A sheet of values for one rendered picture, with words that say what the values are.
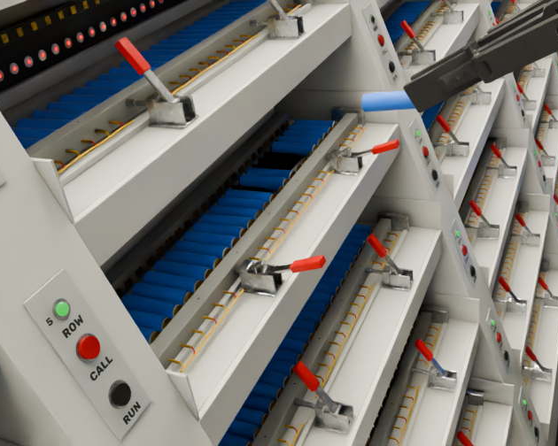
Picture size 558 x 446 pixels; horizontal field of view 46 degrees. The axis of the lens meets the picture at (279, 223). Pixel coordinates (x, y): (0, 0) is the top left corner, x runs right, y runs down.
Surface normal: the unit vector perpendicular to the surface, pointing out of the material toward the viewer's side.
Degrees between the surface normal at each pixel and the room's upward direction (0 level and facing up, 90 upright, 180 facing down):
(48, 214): 90
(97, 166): 19
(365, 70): 90
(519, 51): 92
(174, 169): 109
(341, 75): 90
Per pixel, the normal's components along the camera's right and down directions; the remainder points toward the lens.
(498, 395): -0.40, 0.51
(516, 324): -0.14, -0.85
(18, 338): 0.81, -0.18
